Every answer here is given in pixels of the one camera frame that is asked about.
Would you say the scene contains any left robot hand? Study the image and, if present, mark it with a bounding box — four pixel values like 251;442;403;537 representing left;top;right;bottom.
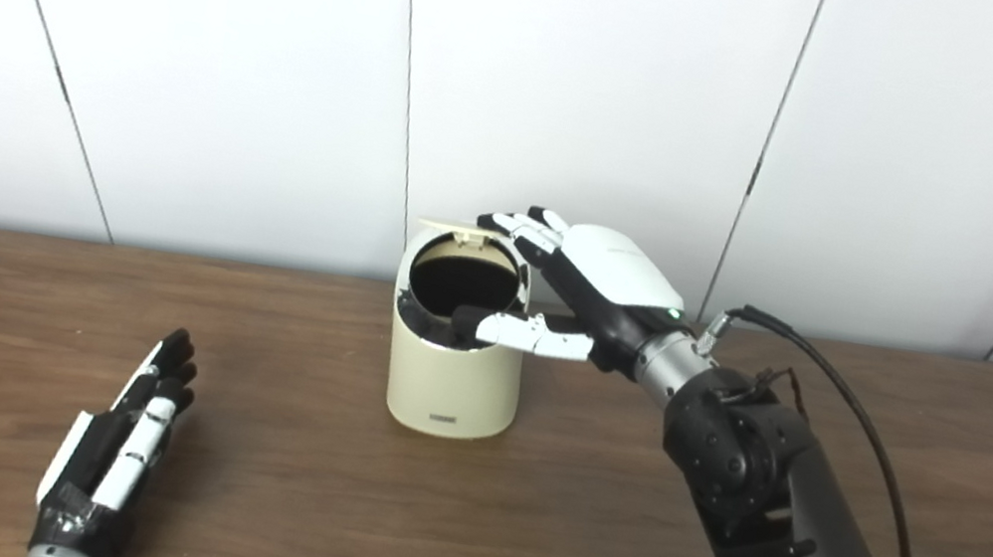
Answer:
27;308;206;557

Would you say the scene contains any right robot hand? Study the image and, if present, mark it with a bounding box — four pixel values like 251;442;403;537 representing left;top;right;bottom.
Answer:
447;196;699;385

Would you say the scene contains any cream round bin lid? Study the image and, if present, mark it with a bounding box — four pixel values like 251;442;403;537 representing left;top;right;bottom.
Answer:
415;216;515;255

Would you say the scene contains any cream-colored bin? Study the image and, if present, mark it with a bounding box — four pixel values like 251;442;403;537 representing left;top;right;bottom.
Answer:
372;218;546;449

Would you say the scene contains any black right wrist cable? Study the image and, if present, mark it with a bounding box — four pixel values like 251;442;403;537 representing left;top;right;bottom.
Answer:
660;298;993;557

